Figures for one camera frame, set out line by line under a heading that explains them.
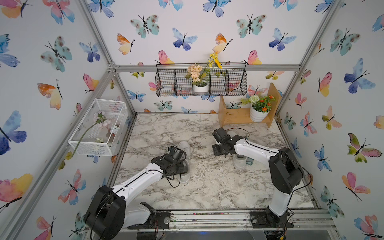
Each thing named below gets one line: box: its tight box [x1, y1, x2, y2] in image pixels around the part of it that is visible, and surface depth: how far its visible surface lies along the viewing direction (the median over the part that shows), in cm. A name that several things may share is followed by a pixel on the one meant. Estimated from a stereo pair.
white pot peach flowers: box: [185, 53, 223, 93], surface depth 87 cm
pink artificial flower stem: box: [58, 110, 112, 171], surface depth 74 cm
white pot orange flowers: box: [250, 103, 272, 123], surface depth 101 cm
